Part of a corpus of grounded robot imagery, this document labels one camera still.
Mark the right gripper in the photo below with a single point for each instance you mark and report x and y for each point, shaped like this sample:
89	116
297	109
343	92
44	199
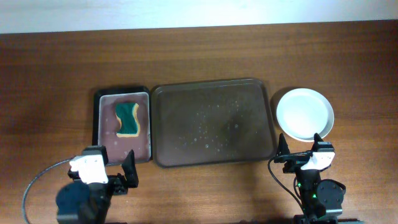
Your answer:
283	155

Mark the small black tray with water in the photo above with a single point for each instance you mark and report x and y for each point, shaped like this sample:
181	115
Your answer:
105	124

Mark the green yellow sponge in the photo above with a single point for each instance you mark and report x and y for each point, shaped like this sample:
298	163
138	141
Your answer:
126	114

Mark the large brown serving tray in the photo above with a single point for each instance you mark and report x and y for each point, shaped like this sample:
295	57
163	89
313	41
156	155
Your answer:
200	123

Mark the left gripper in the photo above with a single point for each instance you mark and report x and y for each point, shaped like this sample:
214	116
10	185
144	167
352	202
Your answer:
122	186

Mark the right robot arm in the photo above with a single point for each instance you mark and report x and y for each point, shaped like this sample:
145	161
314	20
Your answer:
320	200

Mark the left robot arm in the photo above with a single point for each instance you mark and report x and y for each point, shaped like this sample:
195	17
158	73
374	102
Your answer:
88	198

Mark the white plate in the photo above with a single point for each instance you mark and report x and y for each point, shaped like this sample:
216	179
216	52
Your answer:
301	113

